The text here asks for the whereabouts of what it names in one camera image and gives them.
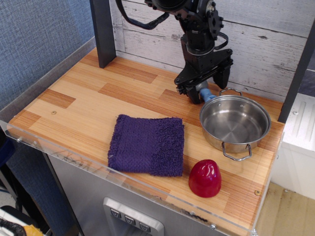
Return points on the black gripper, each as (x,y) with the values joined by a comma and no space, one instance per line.
(199,68)

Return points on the blue and grey spoon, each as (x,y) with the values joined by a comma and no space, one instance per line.
(204,91)

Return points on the stainless steel pot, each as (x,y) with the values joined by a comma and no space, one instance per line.
(234,124)

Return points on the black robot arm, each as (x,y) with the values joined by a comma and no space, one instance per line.
(203,44)

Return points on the clear acrylic guard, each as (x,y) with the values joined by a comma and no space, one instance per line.
(69,116)

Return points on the purple towel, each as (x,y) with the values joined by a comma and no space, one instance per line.
(147,145)

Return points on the red plastic pepper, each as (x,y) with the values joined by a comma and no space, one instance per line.
(205,179)

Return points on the white side cabinet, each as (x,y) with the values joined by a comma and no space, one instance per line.
(294,167)

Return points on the silver control panel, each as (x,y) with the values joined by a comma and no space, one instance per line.
(125,221)

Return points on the stainless steel cabinet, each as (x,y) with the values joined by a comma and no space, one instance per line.
(86,183)

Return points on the dark left post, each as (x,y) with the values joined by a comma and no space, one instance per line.
(103,31)

